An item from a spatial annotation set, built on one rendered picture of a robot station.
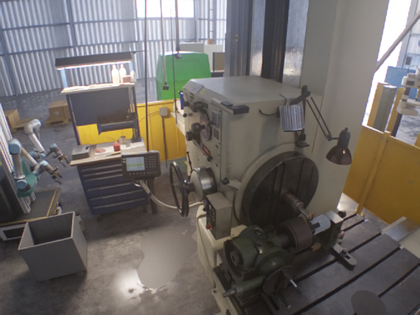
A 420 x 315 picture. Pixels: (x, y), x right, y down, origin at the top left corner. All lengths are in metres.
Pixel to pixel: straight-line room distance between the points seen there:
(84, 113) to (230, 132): 2.38
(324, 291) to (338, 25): 1.50
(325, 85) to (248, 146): 0.62
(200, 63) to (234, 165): 4.29
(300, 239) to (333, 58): 1.06
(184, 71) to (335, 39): 4.11
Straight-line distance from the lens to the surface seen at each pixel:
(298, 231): 1.40
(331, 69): 1.61
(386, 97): 6.95
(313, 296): 1.52
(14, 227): 3.62
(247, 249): 1.25
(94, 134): 4.07
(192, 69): 5.40
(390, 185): 3.54
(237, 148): 1.32
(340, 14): 1.61
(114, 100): 3.25
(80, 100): 3.28
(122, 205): 3.35
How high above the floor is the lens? 2.23
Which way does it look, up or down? 28 degrees down
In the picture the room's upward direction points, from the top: straight up
